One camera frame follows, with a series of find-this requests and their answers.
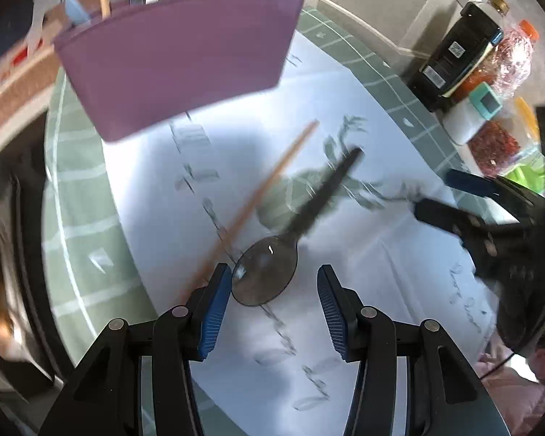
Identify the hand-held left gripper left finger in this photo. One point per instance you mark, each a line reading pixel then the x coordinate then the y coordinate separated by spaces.
pixel 213 313

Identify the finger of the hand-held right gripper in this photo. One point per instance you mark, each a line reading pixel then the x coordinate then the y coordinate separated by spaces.
pixel 440 215
pixel 470 182

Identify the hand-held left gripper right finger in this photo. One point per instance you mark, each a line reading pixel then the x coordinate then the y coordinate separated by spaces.
pixel 334 313

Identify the black plastic spoon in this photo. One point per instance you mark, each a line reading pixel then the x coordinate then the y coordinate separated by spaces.
pixel 322 195

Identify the purple utensil holder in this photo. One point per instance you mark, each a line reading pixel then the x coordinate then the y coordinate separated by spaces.
pixel 177 54

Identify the chili flake jar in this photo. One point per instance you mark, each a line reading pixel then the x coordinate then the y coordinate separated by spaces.
pixel 495 145

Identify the green packet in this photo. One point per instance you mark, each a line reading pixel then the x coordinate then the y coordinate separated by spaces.
pixel 524 175

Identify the jar with teal lid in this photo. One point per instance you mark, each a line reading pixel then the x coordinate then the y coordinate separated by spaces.
pixel 463 122

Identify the white printed paper sheet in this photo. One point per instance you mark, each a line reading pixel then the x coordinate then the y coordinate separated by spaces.
pixel 368 113

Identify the black bottle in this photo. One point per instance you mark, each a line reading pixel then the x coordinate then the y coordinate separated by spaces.
pixel 454 54

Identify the orange capped chili bottle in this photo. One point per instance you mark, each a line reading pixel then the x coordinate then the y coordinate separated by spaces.
pixel 508 59

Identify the pink cloth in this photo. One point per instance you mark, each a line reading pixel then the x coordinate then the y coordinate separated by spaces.
pixel 517 399

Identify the green grid mat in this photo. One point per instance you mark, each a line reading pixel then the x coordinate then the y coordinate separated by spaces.
pixel 72 190

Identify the steel pot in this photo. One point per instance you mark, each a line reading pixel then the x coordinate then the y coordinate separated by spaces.
pixel 0 322

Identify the light blue utensil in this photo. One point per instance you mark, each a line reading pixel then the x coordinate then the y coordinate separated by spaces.
pixel 76 9

